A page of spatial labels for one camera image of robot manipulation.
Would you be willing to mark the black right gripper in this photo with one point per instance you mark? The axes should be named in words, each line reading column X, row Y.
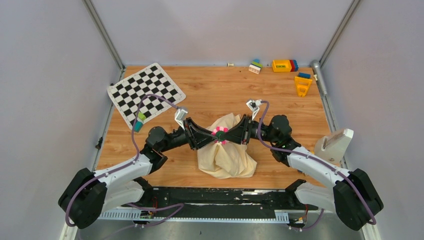
column 235, row 134

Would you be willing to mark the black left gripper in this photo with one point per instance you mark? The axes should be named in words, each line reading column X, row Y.
column 201, row 137

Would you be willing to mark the pink flower brooch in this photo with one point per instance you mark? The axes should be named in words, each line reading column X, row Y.
column 218, row 132

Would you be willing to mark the cream yellow garment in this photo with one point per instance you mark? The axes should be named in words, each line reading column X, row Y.
column 223, row 161

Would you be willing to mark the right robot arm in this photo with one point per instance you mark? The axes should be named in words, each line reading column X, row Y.
column 348, row 193

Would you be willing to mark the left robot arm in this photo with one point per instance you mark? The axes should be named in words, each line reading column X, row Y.
column 90, row 193

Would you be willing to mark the lime green block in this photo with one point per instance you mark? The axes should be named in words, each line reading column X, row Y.
column 141, row 117

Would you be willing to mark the teal block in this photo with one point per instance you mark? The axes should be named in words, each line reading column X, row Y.
column 137, row 126

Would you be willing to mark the white toy brick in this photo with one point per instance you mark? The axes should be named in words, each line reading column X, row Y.
column 254, row 69

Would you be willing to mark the green blue brick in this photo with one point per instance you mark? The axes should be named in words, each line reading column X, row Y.
column 256, row 62

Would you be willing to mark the yellow toy bin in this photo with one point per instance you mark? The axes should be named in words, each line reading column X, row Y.
column 281, row 65

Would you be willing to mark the black white chessboard mat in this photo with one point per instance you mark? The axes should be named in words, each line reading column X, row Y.
column 127, row 94

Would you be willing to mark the red blue brick stack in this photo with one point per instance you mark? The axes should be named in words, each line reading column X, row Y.
column 294, row 65

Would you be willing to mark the blue toy brick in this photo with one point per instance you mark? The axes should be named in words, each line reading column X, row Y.
column 304, row 75

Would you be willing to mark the grey metal cylinder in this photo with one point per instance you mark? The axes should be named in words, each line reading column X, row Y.
column 316, row 66

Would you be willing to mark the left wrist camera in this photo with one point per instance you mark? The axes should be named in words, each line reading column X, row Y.
column 180, row 116

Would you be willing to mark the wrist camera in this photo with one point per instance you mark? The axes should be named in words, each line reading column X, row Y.
column 180, row 116
column 254, row 106

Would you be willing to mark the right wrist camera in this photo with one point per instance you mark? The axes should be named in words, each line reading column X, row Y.
column 254, row 106

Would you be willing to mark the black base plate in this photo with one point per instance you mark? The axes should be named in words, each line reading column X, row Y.
column 221, row 203

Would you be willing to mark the yellow toy frame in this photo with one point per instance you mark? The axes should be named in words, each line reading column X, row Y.
column 302, row 85

